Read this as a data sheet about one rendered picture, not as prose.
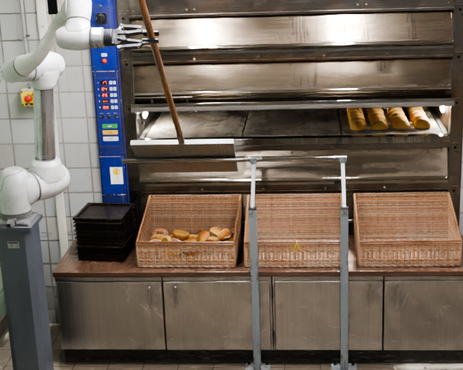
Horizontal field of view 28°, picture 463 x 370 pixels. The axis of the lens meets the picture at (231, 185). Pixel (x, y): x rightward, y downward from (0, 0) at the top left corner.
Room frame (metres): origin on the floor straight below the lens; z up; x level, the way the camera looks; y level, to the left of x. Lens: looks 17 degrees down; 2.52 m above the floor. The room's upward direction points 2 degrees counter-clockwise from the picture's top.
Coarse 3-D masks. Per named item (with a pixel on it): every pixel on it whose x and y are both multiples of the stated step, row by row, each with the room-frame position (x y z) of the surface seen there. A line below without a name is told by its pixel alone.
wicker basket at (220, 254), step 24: (144, 216) 4.99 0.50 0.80; (168, 216) 5.16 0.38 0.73; (192, 216) 5.15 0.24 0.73; (216, 216) 5.13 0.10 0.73; (240, 216) 5.07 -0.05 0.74; (144, 240) 4.95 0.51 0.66; (240, 240) 5.02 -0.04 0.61; (144, 264) 4.76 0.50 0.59; (168, 264) 4.73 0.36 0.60; (192, 264) 4.71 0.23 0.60; (216, 264) 4.70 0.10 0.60
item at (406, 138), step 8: (272, 136) 5.22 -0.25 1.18; (280, 136) 5.21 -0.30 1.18; (288, 136) 5.20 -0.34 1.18; (296, 136) 5.20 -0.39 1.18; (304, 136) 5.19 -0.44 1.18; (312, 136) 5.18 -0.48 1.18; (320, 136) 5.18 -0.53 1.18; (328, 136) 5.17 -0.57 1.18; (336, 136) 5.16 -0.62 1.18; (344, 136) 5.15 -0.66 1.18; (352, 136) 5.15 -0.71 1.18; (360, 136) 5.14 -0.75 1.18; (368, 136) 5.13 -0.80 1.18; (376, 136) 5.13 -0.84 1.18; (384, 136) 5.12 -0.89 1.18; (392, 136) 5.11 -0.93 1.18; (400, 136) 5.11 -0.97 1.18; (408, 136) 5.10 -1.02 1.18; (416, 136) 5.09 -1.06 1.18; (424, 136) 5.09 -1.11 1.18; (432, 136) 5.08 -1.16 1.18; (440, 136) 5.08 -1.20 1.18; (448, 136) 5.07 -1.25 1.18; (240, 144) 5.18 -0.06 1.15; (248, 144) 5.17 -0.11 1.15; (256, 144) 5.17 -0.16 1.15; (264, 144) 5.17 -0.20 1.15; (272, 144) 5.16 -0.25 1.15; (280, 144) 5.16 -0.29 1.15; (288, 144) 5.15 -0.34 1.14; (296, 144) 5.15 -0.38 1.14; (304, 144) 5.15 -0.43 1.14; (312, 144) 5.14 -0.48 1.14; (320, 144) 5.14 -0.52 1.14; (328, 144) 5.14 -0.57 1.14
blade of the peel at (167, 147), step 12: (132, 144) 4.75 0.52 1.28; (144, 144) 4.75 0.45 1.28; (156, 144) 4.74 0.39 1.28; (168, 144) 4.74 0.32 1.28; (180, 144) 4.73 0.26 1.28; (192, 144) 4.73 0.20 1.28; (204, 144) 4.72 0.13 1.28; (216, 144) 4.72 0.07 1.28; (228, 144) 4.71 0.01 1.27; (144, 156) 4.86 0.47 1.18; (156, 156) 4.86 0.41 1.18; (168, 156) 4.85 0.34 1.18; (180, 156) 4.85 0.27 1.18; (192, 156) 4.84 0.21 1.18; (204, 156) 4.84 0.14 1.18; (216, 156) 4.83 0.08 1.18; (228, 156) 4.83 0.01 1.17; (144, 168) 4.98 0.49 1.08; (156, 168) 4.97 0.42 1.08; (168, 168) 4.97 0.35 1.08; (180, 168) 4.96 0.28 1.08; (192, 168) 4.96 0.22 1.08; (204, 168) 4.95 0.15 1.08; (216, 168) 4.95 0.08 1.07; (228, 168) 4.95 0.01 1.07
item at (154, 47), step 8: (144, 0) 3.77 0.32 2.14; (144, 8) 3.80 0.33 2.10; (144, 16) 3.84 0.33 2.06; (144, 24) 3.90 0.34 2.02; (152, 32) 3.94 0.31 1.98; (152, 48) 4.03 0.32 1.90; (160, 56) 4.10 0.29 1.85; (160, 64) 4.13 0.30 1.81; (160, 72) 4.18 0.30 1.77; (168, 88) 4.30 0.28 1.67; (168, 96) 4.35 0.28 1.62; (168, 104) 4.41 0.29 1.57; (176, 120) 4.54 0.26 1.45; (176, 128) 4.60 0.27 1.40
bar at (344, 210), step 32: (128, 160) 4.86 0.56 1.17; (160, 160) 4.84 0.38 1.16; (192, 160) 4.83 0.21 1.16; (224, 160) 4.81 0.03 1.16; (256, 160) 4.80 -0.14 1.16; (288, 160) 4.78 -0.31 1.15; (320, 160) 4.77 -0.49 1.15; (256, 224) 4.60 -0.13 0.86; (256, 256) 4.57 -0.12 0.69; (256, 288) 4.57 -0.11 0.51; (256, 320) 4.57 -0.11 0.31; (256, 352) 4.57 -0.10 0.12
